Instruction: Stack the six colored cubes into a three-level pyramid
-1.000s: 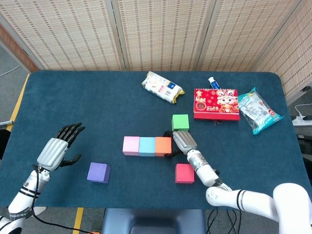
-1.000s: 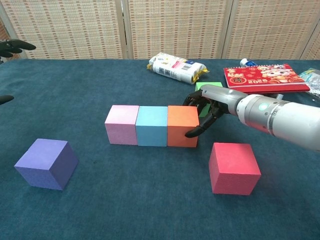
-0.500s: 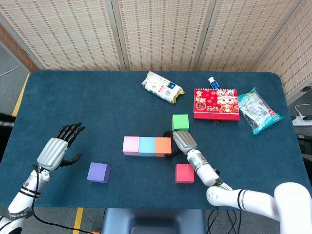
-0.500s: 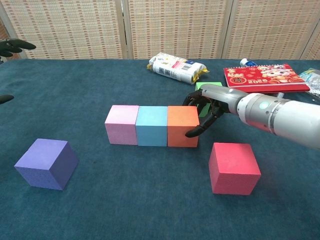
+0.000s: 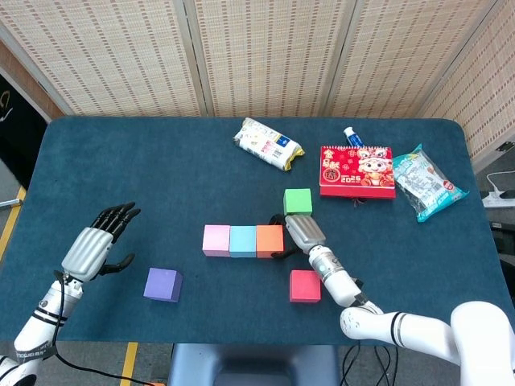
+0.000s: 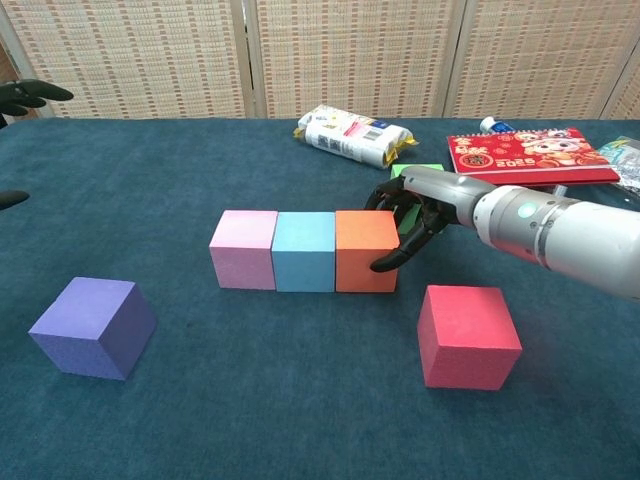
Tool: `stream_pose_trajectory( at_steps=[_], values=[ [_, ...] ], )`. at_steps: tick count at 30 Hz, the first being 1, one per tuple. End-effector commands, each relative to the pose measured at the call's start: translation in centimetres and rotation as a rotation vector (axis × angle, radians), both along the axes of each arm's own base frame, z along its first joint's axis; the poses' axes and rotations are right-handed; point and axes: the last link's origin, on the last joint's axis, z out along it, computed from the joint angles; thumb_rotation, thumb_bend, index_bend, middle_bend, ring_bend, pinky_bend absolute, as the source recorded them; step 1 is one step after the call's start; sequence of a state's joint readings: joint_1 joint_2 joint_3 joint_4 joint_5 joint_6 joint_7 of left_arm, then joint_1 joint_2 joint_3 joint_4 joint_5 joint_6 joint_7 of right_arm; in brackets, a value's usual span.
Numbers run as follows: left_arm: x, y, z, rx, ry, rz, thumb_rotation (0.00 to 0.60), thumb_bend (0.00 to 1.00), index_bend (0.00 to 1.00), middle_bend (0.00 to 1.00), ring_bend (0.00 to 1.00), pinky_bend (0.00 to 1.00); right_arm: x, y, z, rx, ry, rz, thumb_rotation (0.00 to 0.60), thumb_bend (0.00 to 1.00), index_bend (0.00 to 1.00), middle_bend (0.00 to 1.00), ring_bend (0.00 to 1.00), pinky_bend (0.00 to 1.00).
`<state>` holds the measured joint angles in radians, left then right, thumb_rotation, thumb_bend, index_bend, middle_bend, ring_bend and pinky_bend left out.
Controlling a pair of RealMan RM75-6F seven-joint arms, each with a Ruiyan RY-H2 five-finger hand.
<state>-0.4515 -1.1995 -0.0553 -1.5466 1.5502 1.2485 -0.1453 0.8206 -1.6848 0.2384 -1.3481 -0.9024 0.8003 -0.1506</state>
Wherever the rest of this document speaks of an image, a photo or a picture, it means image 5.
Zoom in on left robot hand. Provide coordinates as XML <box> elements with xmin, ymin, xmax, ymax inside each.
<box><xmin>60</xmin><ymin>202</ymin><xmax>142</xmax><ymax>282</ymax></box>

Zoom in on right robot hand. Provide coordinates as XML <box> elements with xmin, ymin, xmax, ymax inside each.
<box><xmin>268</xmin><ymin>214</ymin><xmax>328</xmax><ymax>261</ymax></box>

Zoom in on green foam cube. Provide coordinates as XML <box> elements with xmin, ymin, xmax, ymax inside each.
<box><xmin>282</xmin><ymin>187</ymin><xmax>314</xmax><ymax>217</ymax></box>

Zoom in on orange foam cube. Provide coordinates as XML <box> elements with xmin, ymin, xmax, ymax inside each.
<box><xmin>255</xmin><ymin>224</ymin><xmax>285</xmax><ymax>259</ymax></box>

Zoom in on light blue foam cube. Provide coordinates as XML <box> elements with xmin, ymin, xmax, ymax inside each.
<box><xmin>229</xmin><ymin>225</ymin><xmax>258</xmax><ymax>258</ymax></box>

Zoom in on purple foam cube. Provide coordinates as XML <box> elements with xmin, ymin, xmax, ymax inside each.
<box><xmin>142</xmin><ymin>267</ymin><xmax>183</xmax><ymax>303</ymax></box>

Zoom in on pink foam cube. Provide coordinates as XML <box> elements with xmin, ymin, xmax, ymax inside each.
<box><xmin>202</xmin><ymin>224</ymin><xmax>232</xmax><ymax>257</ymax></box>

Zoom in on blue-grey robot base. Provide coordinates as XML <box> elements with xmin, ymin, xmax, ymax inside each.
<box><xmin>167</xmin><ymin>343</ymin><xmax>341</xmax><ymax>386</ymax></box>

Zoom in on red foam cube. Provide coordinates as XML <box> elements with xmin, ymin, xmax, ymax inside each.
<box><xmin>289</xmin><ymin>269</ymin><xmax>322</xmax><ymax>303</ymax></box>

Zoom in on red desk calendar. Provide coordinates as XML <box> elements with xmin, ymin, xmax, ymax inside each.
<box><xmin>319</xmin><ymin>145</ymin><xmax>398</xmax><ymax>200</ymax></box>

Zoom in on dark teal table cover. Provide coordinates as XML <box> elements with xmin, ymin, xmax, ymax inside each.
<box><xmin>0</xmin><ymin>116</ymin><xmax>508</xmax><ymax>349</ymax></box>

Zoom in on white snack packet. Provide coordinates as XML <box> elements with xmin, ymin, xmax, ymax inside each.
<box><xmin>233</xmin><ymin>117</ymin><xmax>306</xmax><ymax>173</ymax></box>

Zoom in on blue white tube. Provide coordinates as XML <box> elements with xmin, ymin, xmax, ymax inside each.
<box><xmin>343</xmin><ymin>126</ymin><xmax>365</xmax><ymax>148</ymax></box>

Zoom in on teal clear snack bag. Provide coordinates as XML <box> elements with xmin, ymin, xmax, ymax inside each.
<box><xmin>392</xmin><ymin>143</ymin><xmax>470</xmax><ymax>224</ymax></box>

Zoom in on person in black clothes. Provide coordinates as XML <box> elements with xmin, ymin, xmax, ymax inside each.
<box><xmin>0</xmin><ymin>72</ymin><xmax>52</xmax><ymax>190</ymax></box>

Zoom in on woven bamboo folding screen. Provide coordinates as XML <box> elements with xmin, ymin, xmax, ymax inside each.
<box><xmin>0</xmin><ymin>0</ymin><xmax>515</xmax><ymax>162</ymax></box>

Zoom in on white power strip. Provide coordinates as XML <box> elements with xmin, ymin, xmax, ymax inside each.
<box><xmin>480</xmin><ymin>191</ymin><xmax>515</xmax><ymax>209</ymax></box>

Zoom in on black case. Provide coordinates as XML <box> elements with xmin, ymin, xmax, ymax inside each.
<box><xmin>488</xmin><ymin>220</ymin><xmax>515</xmax><ymax>254</ymax></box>

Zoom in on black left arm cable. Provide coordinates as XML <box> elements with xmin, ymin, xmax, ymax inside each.
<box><xmin>47</xmin><ymin>269</ymin><xmax>156</xmax><ymax>386</ymax></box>

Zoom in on black floor cables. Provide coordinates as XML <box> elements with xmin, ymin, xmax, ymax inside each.
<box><xmin>341</xmin><ymin>343</ymin><xmax>399</xmax><ymax>386</ymax></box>

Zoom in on thin white power cable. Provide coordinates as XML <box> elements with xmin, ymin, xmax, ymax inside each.
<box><xmin>486</xmin><ymin>170</ymin><xmax>515</xmax><ymax>198</ymax></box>

